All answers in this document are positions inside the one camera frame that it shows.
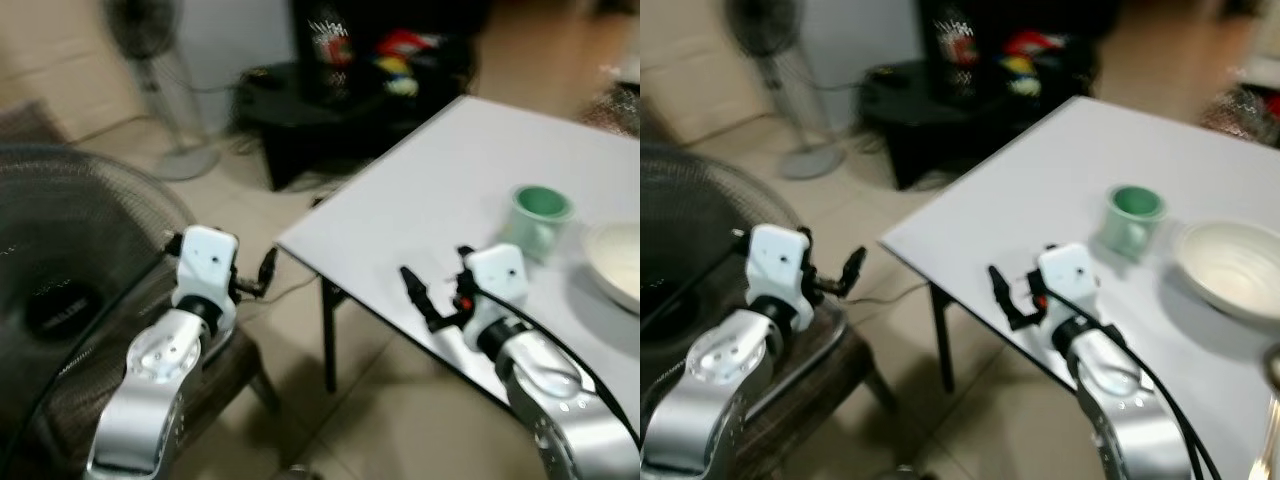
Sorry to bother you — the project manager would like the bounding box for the brown cushioned chair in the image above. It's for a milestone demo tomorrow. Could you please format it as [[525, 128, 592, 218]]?
[[740, 298, 901, 480], [20, 300, 283, 480]]

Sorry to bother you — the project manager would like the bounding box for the black low cabinet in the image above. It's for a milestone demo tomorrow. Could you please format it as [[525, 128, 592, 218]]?
[[858, 60, 1096, 191], [232, 60, 476, 193]]

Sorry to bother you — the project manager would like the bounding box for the large black fan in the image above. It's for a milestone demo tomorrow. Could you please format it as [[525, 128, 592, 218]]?
[[640, 145, 763, 401], [0, 145, 201, 441]]

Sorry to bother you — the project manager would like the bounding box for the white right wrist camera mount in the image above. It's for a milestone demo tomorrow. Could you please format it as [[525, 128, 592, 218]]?
[[1036, 243, 1103, 333], [462, 243, 529, 338]]

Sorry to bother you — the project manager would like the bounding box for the colourful toy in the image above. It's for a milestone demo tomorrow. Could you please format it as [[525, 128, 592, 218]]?
[[372, 28, 446, 99], [1000, 28, 1071, 99]]

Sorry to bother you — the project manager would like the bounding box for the metal spoon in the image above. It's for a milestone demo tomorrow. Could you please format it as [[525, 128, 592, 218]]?
[[1252, 343, 1280, 480]]

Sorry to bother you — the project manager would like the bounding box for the white bowl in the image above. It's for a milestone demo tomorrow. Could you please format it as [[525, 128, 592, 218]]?
[[582, 221, 641, 317], [1174, 219, 1280, 327]]

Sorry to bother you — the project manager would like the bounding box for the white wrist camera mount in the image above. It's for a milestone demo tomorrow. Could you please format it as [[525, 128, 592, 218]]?
[[746, 223, 813, 329], [1036, 243, 1103, 333], [175, 225, 241, 326], [462, 243, 529, 338]]

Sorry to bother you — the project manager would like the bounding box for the white table with black legs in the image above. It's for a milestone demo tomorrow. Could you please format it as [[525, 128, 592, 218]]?
[[880, 95, 1280, 480], [275, 95, 641, 416]]

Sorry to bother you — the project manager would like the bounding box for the grey pedestal fan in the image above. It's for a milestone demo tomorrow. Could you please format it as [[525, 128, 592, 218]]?
[[725, 0, 843, 183], [105, 0, 221, 183]]

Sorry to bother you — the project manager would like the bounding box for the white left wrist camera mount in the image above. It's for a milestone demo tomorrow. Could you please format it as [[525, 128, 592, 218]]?
[[746, 223, 813, 329], [175, 225, 241, 326]]

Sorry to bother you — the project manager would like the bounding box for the green cup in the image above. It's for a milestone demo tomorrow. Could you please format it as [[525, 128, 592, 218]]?
[[505, 184, 577, 264], [1100, 184, 1169, 264]]

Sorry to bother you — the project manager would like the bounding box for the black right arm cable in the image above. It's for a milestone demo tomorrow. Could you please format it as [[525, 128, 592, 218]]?
[[1045, 288, 1223, 480], [470, 285, 641, 451]]

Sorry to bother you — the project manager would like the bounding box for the dark patterned chair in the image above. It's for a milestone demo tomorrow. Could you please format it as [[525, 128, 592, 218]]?
[[1200, 85, 1280, 151], [580, 85, 641, 137]]

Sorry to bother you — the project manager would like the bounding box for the black printed speaker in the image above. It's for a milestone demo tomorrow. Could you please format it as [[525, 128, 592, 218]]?
[[920, 0, 986, 106], [290, 0, 356, 106]]

